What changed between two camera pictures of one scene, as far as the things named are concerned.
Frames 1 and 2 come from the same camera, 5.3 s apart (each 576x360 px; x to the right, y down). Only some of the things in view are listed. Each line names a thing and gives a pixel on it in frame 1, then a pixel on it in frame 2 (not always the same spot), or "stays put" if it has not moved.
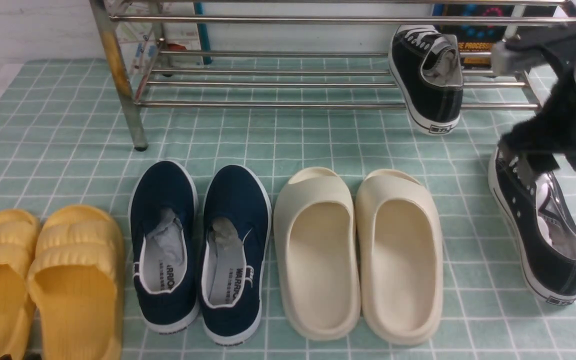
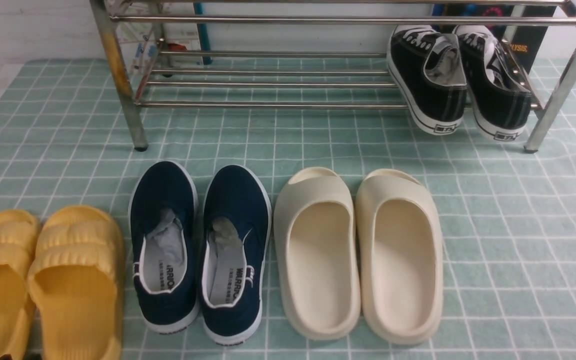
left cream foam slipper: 317,253 stays put
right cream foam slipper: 400,239 stays put
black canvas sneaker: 427,67 stays put
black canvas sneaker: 557,260 to 500,96
